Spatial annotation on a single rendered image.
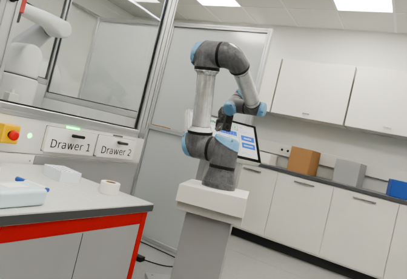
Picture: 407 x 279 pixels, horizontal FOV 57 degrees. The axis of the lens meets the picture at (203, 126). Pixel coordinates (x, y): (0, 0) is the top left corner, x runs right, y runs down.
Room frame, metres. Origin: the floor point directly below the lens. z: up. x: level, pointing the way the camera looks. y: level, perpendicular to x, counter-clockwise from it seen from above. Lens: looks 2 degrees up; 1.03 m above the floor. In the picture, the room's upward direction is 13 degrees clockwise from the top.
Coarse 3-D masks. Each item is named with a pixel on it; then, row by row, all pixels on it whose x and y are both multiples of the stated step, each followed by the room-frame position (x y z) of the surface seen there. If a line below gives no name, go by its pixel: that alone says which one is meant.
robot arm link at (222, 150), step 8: (216, 136) 1.67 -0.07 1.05; (224, 136) 1.67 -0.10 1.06; (208, 144) 1.68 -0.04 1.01; (216, 144) 1.66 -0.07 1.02; (224, 144) 1.64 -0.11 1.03; (232, 144) 1.64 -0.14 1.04; (208, 152) 1.67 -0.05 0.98; (216, 152) 1.65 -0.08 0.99; (224, 152) 1.64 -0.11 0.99; (232, 152) 1.65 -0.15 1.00; (208, 160) 1.71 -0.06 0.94; (216, 160) 1.65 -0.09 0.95; (224, 160) 1.64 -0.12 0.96; (232, 160) 1.65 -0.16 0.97
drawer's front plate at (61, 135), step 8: (48, 128) 1.62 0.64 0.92; (56, 128) 1.66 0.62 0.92; (48, 136) 1.63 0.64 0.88; (56, 136) 1.67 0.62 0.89; (64, 136) 1.70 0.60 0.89; (88, 136) 1.83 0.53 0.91; (96, 136) 1.87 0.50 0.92; (48, 144) 1.64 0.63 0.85; (64, 144) 1.71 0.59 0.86; (72, 144) 1.75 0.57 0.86; (80, 144) 1.79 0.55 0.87; (56, 152) 1.68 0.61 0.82; (64, 152) 1.72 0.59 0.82; (72, 152) 1.76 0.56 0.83; (80, 152) 1.80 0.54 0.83; (88, 152) 1.85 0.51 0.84
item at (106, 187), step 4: (104, 180) 1.37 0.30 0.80; (108, 180) 1.39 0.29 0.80; (100, 184) 1.36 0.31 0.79; (104, 184) 1.34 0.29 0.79; (108, 184) 1.34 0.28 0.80; (112, 184) 1.34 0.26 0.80; (116, 184) 1.36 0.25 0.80; (120, 184) 1.38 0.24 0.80; (100, 188) 1.35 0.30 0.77; (104, 188) 1.34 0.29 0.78; (108, 188) 1.34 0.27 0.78; (112, 188) 1.34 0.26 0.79; (116, 188) 1.35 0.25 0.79; (104, 192) 1.34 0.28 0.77; (108, 192) 1.34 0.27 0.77; (112, 192) 1.34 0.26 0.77; (116, 192) 1.36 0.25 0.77
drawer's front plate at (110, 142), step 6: (102, 138) 1.91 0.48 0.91; (108, 138) 1.95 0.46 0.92; (114, 138) 1.99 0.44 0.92; (120, 138) 2.03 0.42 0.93; (96, 144) 1.90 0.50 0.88; (102, 144) 1.92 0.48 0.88; (108, 144) 1.96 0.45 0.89; (114, 144) 2.00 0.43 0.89; (132, 144) 2.12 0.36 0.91; (96, 150) 1.90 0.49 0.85; (102, 150) 1.93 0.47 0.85; (108, 150) 1.97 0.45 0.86; (126, 150) 2.09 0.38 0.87; (132, 150) 2.13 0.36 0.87; (96, 156) 1.90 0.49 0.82; (102, 156) 1.94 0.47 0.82; (108, 156) 1.98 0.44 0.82; (114, 156) 2.02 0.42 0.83; (120, 156) 2.06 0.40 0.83; (126, 156) 2.10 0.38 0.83; (132, 156) 2.15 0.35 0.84
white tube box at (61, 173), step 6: (48, 168) 1.41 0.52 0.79; (54, 168) 1.39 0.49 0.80; (60, 168) 1.43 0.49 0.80; (66, 168) 1.47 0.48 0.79; (48, 174) 1.41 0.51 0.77; (54, 174) 1.38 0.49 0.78; (60, 174) 1.36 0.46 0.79; (66, 174) 1.37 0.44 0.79; (72, 174) 1.39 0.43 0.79; (78, 174) 1.41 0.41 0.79; (60, 180) 1.36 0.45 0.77; (66, 180) 1.38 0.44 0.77; (72, 180) 1.40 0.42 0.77; (78, 180) 1.42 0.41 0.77
